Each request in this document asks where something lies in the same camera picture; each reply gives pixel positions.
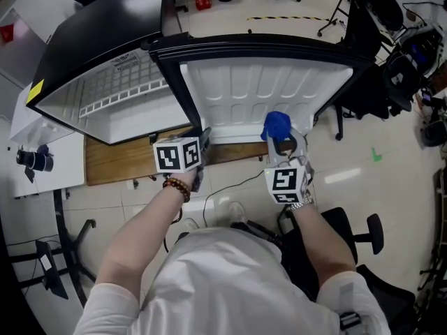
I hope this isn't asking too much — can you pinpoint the blue cleaning cloth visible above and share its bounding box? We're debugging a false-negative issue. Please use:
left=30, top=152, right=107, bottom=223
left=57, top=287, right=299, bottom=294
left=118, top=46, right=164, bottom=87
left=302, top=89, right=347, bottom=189
left=260, top=110, right=293, bottom=142

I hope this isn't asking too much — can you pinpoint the thin black floor cable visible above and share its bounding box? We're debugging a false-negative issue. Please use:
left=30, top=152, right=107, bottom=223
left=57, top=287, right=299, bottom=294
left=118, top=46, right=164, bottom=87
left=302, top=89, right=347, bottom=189
left=202, top=171, right=268, bottom=228

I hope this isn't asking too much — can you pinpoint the black waist pack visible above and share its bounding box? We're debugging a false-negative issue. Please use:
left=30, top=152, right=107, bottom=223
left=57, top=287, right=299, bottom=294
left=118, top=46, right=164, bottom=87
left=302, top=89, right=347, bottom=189
left=230, top=220, right=280, bottom=244

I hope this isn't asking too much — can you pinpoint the yellow black floor tape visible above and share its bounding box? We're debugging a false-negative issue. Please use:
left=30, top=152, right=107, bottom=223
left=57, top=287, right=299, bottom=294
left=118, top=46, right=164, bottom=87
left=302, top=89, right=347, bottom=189
left=247, top=15, right=331, bottom=22

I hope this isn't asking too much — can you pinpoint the silver wristwatch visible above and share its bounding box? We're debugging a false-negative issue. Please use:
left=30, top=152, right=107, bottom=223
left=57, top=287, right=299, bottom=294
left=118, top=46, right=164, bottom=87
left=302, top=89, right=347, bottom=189
left=286, top=192, right=315, bottom=213

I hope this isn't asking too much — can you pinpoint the white fridge shelf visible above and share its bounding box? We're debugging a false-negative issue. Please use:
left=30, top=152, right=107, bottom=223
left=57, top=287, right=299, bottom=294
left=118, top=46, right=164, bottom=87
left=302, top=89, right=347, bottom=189
left=78, top=52, right=170, bottom=119

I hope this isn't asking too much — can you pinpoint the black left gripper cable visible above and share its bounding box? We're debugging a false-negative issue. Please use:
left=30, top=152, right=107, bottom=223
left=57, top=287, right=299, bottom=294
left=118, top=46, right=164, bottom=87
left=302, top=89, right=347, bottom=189
left=163, top=207, right=184, bottom=254

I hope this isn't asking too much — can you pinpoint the black box with white label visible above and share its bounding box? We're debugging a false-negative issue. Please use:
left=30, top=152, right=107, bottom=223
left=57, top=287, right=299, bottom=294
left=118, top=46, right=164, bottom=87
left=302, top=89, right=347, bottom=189
left=36, top=239, right=70, bottom=300

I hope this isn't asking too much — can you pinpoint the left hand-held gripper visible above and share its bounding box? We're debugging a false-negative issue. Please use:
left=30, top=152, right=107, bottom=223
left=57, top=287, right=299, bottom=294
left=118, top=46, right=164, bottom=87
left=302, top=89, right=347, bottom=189
left=152, top=126, right=213, bottom=193

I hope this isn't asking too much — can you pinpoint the white table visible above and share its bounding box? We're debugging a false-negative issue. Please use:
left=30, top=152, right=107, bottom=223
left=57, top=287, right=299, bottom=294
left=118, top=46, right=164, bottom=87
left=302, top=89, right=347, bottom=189
left=10, top=131, right=87, bottom=198

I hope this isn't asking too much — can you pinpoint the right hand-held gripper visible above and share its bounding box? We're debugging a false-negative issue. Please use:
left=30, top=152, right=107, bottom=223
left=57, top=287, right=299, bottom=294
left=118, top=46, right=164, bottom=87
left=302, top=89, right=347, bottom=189
left=263, top=126, right=315, bottom=205

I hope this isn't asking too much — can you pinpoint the black mini fridge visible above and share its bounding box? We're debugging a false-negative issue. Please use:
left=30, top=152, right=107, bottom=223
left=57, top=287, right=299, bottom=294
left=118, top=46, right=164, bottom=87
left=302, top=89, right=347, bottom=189
left=26, top=0, right=374, bottom=146

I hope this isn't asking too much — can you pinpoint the white microwave oven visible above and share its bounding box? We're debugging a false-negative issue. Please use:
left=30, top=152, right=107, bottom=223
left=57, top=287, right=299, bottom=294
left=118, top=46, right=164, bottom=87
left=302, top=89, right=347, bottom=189
left=9, top=84, right=76, bottom=143

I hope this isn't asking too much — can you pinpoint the person's white shirt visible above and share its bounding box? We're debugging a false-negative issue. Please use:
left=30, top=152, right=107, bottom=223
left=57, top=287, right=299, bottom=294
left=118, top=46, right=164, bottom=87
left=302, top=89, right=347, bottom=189
left=73, top=227, right=392, bottom=335

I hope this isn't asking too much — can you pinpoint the black table base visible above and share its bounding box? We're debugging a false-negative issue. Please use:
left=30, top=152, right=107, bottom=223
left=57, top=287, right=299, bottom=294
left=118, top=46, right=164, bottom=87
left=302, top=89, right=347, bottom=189
left=6, top=188, right=98, bottom=308

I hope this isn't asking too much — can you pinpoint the wooden top table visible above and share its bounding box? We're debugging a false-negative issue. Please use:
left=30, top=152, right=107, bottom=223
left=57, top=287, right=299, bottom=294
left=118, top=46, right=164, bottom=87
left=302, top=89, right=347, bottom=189
left=85, top=126, right=301, bottom=187

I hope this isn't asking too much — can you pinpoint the person's white left shoe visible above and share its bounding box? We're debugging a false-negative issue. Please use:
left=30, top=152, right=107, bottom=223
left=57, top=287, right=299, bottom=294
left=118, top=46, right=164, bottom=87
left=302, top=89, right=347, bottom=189
left=181, top=217, right=200, bottom=233

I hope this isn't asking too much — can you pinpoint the tall grey fridge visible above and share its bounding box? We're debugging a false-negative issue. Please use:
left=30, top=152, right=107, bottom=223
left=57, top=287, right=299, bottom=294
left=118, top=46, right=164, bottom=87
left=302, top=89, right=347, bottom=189
left=0, top=8, right=46, bottom=87

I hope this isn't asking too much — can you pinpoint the person's white right shoe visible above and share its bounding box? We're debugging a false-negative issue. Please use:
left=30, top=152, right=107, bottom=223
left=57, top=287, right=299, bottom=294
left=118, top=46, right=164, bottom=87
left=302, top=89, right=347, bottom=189
left=227, top=200, right=246, bottom=225

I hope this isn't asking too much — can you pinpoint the brown bead bracelet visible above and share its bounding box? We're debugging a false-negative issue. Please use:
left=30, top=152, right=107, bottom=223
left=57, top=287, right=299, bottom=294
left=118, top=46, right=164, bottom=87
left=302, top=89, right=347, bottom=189
left=162, top=176, right=192, bottom=204

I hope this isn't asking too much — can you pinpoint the person's left hand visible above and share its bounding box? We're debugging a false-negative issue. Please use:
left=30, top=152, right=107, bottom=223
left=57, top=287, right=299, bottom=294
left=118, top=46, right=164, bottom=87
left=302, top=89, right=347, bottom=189
left=163, top=168, right=197, bottom=188

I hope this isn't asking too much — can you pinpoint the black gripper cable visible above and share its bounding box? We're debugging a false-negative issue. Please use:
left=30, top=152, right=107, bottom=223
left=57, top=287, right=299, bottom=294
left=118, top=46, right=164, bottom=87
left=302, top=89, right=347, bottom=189
left=277, top=207, right=298, bottom=237
left=163, top=207, right=184, bottom=254

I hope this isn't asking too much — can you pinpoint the person's white shoe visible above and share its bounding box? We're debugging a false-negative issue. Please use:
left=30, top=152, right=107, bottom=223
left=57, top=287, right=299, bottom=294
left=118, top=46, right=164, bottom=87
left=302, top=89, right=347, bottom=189
left=181, top=217, right=200, bottom=233
left=227, top=200, right=246, bottom=225

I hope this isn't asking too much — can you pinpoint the black camera on table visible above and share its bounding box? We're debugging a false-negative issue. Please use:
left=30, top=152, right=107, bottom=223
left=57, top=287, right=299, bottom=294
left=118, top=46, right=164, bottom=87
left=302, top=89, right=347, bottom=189
left=15, top=144, right=55, bottom=173

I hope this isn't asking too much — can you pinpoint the person's right forearm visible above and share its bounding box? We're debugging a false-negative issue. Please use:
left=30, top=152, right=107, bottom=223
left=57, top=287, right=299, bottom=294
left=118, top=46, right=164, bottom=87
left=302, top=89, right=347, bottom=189
left=289, top=204, right=357, bottom=289

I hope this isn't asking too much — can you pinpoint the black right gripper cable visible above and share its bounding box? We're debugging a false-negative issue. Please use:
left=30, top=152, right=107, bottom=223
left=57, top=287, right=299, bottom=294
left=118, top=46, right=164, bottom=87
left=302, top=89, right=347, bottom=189
left=277, top=207, right=298, bottom=237

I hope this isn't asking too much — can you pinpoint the yellow warning sticker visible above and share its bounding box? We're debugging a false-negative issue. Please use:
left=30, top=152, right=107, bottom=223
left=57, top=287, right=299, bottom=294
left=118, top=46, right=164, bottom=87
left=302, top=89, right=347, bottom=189
left=26, top=79, right=45, bottom=106

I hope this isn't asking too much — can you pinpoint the person's left forearm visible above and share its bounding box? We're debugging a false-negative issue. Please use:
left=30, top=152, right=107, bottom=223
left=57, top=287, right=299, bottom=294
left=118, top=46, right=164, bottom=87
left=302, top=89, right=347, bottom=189
left=94, top=185, right=191, bottom=299

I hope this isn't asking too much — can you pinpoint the red paper sheet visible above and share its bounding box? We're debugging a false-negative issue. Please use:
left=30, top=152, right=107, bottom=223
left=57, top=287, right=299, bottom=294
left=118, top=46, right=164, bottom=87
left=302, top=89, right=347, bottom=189
left=0, top=24, right=15, bottom=44

